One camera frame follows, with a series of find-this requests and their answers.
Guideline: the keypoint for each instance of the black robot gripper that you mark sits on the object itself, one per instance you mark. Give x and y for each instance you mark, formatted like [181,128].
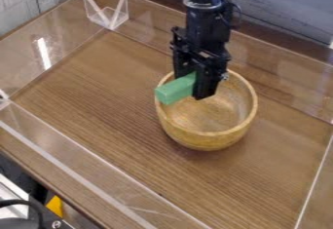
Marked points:
[198,45]

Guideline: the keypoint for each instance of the green rectangular block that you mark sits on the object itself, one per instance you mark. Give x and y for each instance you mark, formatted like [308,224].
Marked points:
[174,89]

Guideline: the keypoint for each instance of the brown wooden bowl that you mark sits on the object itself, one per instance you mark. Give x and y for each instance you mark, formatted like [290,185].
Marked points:
[211,123]

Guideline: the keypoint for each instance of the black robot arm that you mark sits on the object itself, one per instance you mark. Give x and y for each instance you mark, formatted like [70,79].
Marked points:
[198,44]

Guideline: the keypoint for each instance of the clear acrylic corner bracket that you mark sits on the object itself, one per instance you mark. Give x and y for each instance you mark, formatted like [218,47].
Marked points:
[107,17]

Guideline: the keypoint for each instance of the clear acrylic front wall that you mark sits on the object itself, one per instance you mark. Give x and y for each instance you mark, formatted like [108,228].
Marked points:
[104,193]

